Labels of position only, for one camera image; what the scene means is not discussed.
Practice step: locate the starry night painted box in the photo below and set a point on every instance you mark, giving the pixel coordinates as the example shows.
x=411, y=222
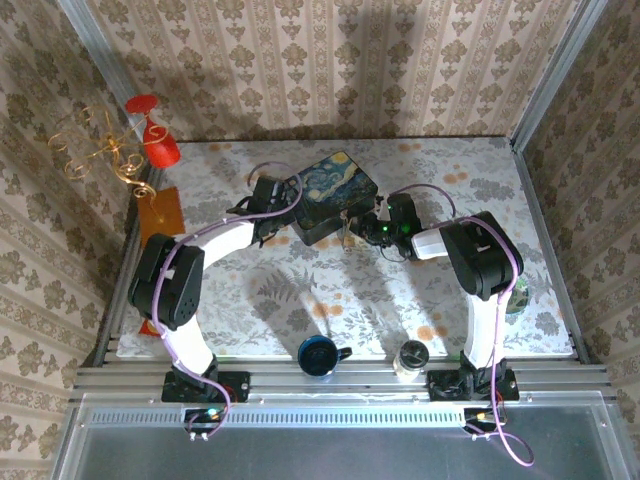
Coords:
x=340, y=185

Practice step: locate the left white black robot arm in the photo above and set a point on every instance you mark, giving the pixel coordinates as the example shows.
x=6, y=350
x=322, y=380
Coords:
x=165, y=285

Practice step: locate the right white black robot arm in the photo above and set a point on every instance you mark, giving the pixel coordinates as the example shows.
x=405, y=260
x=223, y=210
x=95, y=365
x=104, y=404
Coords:
x=485, y=260

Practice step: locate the floral table mat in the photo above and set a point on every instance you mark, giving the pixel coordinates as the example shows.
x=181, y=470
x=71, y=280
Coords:
x=350, y=300

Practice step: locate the red wine glass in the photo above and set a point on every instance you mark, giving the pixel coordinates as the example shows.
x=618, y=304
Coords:
x=160, y=147

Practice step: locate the blue mug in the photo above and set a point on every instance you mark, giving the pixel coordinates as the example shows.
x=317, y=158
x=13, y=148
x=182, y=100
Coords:
x=317, y=357

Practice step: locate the glass jar black lid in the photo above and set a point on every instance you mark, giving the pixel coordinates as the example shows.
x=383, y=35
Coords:
x=411, y=357

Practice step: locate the green round patterned object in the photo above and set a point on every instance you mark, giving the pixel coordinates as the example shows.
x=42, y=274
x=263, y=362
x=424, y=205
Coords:
x=517, y=299

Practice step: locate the red packet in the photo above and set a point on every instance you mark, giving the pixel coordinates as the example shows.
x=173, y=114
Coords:
x=149, y=327

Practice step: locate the grey metal cabinet top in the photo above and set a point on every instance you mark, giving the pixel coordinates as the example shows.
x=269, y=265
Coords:
x=350, y=455

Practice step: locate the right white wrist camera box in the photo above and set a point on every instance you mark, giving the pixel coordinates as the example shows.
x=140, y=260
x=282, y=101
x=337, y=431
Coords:
x=383, y=210

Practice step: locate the aluminium side rail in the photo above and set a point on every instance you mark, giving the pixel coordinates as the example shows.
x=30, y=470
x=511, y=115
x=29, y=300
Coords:
x=129, y=225
x=537, y=200

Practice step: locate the aluminium table edge rail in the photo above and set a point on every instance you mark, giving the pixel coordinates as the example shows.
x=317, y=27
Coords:
x=370, y=377

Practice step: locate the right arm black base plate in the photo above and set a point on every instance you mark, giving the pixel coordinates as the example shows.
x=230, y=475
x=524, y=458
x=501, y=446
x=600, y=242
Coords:
x=440, y=387

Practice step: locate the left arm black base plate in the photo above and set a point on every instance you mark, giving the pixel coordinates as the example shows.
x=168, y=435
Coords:
x=237, y=385

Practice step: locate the aluminium frame post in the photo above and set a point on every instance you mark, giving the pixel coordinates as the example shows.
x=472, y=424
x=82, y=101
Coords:
x=565, y=55
x=98, y=47

